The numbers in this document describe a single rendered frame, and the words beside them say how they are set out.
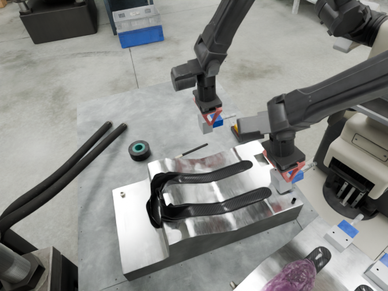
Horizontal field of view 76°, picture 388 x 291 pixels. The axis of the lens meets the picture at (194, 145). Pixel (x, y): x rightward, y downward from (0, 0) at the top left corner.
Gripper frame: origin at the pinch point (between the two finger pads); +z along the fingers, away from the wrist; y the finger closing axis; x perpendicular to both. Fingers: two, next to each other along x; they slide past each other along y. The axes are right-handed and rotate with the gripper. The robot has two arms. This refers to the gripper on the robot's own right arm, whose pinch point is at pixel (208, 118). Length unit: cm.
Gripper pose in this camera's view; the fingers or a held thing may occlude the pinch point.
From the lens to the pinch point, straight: 84.9
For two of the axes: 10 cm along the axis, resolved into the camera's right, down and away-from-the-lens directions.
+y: 3.2, 6.8, -6.6
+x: 9.4, -2.9, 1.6
